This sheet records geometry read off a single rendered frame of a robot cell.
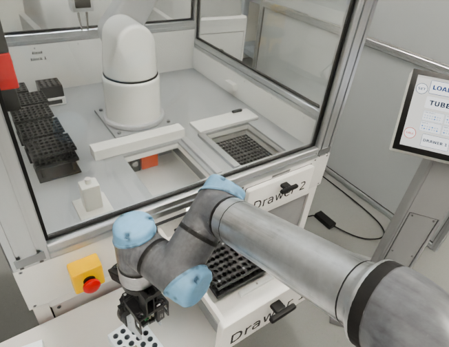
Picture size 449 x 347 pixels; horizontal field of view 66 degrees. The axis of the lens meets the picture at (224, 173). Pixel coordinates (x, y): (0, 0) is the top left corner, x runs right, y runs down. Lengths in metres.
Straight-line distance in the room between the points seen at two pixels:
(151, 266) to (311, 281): 0.29
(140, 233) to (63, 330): 0.46
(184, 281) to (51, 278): 0.45
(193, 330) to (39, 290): 0.38
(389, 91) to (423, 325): 2.17
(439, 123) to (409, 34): 0.98
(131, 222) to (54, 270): 0.35
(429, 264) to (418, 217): 0.79
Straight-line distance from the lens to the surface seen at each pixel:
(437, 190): 1.68
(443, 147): 1.48
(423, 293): 0.37
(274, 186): 1.14
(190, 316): 0.99
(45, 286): 0.97
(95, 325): 1.00
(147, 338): 0.92
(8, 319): 2.04
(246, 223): 0.50
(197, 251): 0.59
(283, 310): 0.84
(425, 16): 2.33
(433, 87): 1.52
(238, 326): 0.82
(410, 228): 1.81
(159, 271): 0.60
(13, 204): 0.79
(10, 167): 0.75
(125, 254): 0.64
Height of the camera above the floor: 1.61
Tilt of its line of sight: 37 degrees down
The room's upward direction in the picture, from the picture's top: 6 degrees clockwise
